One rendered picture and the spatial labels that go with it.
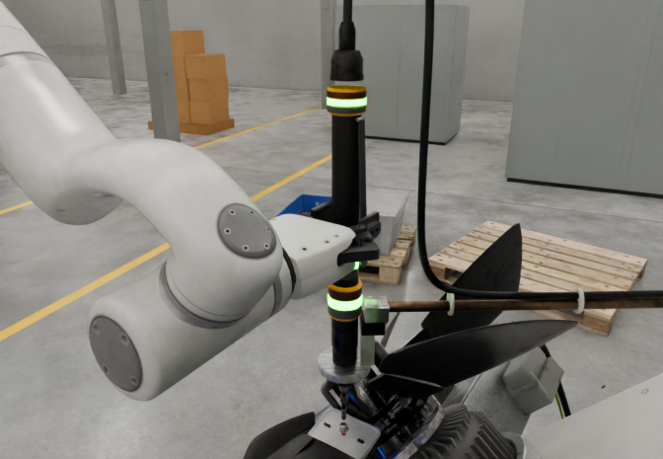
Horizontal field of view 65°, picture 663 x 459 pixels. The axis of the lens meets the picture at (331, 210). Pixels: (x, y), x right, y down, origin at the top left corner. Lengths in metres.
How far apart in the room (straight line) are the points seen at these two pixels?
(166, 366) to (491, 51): 12.59
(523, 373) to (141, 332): 0.75
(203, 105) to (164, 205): 8.50
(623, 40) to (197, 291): 5.86
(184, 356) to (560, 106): 5.87
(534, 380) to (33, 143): 0.84
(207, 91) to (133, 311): 8.46
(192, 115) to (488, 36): 7.00
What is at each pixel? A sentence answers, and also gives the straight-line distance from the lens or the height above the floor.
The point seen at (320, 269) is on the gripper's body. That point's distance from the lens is 0.51.
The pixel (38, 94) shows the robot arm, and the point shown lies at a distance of 0.51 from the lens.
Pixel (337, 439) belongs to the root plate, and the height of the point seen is 1.19.
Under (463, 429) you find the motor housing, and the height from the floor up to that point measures 1.19.
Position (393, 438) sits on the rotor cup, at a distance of 0.81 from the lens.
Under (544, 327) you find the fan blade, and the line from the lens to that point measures 0.62.
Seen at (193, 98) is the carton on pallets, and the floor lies 0.56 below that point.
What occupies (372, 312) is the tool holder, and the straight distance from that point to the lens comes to 0.67.
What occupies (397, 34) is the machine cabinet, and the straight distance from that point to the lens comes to 7.99.
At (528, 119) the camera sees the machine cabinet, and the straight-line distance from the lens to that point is 6.18.
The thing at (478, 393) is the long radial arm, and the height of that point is 1.13.
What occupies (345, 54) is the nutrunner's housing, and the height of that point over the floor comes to 1.70.
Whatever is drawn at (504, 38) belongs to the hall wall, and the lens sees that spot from 12.82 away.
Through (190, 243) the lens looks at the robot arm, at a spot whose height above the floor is 1.59.
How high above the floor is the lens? 1.73
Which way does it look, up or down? 20 degrees down
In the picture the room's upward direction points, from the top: straight up
